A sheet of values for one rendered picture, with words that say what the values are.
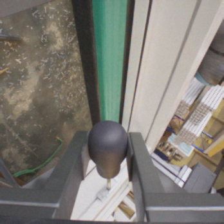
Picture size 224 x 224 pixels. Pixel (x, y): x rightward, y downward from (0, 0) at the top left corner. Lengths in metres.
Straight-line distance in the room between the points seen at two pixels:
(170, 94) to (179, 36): 0.08
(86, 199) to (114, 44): 0.25
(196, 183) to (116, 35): 0.37
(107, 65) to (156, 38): 0.06
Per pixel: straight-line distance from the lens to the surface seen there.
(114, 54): 0.18
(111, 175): 0.18
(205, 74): 0.94
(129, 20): 0.20
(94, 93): 0.22
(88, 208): 0.32
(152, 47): 0.21
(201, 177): 0.45
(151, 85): 0.24
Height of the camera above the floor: 0.96
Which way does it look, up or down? 24 degrees down
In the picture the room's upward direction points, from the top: 126 degrees clockwise
